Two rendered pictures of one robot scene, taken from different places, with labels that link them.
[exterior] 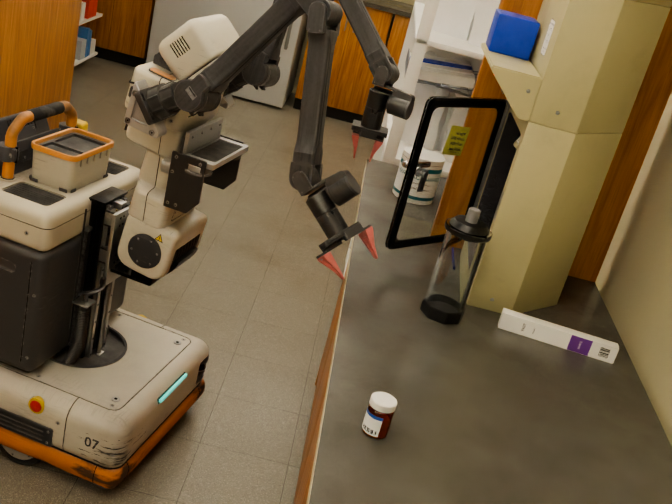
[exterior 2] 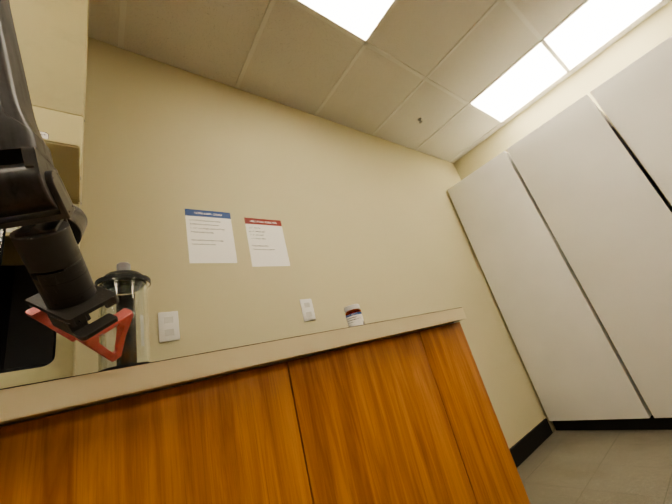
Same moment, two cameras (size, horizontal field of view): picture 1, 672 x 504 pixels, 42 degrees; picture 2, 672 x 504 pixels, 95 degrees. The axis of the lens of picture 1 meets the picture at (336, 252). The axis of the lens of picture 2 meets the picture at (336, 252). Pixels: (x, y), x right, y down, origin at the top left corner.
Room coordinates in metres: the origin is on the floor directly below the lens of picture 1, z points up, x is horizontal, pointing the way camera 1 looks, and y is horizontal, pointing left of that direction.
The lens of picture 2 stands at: (1.88, 0.55, 0.86)
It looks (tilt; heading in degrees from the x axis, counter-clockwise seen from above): 20 degrees up; 230
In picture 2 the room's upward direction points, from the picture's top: 15 degrees counter-clockwise
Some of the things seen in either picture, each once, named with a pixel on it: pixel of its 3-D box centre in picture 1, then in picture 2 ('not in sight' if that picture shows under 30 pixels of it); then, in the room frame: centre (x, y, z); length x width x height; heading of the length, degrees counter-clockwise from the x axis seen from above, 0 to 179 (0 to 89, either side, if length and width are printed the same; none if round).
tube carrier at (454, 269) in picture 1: (455, 269); (124, 326); (1.84, -0.27, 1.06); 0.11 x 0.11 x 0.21
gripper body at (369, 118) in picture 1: (372, 120); not in sight; (2.38, 0.00, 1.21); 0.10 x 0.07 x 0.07; 91
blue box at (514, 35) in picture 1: (512, 34); not in sight; (2.18, -0.28, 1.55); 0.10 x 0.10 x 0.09; 1
